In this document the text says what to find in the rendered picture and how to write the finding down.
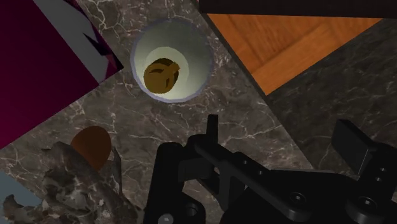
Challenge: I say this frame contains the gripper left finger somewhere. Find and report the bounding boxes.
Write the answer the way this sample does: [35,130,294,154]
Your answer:
[144,114,312,224]

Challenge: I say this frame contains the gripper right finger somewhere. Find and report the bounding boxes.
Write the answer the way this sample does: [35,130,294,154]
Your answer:
[330,118,397,224]

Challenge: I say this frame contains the brown egg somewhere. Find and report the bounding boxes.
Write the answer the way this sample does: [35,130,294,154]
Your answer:
[70,125,113,172]

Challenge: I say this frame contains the marbled grey crumpled object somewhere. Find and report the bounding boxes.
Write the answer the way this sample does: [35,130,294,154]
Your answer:
[0,141,145,224]

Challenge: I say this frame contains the brown walnut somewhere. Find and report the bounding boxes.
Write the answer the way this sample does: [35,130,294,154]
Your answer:
[143,57,181,95]

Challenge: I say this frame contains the white cup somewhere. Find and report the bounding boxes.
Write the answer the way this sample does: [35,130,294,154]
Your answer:
[130,18,214,104]

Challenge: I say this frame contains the pale blue grey object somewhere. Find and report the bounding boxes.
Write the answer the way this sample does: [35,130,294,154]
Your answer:
[0,170,43,213]

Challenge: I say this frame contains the magenta and grey box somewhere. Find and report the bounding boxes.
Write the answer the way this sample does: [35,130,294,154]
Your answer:
[0,0,125,150]

